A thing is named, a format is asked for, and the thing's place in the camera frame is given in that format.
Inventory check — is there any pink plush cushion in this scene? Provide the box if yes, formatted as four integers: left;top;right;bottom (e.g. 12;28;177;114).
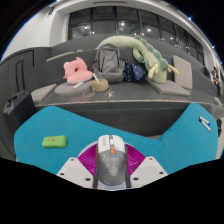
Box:
63;56;94;85

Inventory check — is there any tan round pouch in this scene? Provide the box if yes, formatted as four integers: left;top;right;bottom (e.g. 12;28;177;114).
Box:
90;78;111;93

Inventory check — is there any green eraser block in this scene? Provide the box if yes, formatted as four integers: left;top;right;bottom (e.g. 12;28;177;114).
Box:
41;134;68;149

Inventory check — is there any grey round seat cushion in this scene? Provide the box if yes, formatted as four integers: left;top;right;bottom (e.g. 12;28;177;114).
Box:
54;80;94;98

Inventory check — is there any beige square cushion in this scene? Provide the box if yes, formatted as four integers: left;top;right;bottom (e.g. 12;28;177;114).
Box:
171;54;194;90

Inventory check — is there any grey flat seat cushion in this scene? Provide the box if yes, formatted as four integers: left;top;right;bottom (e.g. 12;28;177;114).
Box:
146;78;191;98

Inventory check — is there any black bag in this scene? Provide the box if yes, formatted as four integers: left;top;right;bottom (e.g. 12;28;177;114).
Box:
215;118;223;138

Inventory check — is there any grey and white computer mouse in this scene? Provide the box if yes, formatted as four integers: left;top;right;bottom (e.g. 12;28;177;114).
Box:
92;134;132;191

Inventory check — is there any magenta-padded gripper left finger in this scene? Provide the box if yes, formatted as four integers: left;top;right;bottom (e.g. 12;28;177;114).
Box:
56;146;99;189

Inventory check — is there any light grey seat pad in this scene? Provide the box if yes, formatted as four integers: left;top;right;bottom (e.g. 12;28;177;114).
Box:
30;83;58;104

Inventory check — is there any dark blue patterned bag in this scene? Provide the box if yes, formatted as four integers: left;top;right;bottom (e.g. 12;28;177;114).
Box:
122;62;147;83

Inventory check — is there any black suitcase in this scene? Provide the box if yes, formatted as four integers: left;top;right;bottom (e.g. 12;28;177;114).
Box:
2;89;38;136

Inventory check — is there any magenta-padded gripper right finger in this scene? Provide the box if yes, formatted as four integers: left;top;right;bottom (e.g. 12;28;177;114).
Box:
124;144;169;189

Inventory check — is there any person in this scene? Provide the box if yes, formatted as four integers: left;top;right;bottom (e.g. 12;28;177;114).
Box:
211;66;223;88

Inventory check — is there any grey backpack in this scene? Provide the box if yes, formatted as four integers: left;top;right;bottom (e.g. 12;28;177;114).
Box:
91;43;126;84

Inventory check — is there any long green dragon plush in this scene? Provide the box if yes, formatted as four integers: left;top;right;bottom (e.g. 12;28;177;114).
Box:
95;34;180;85

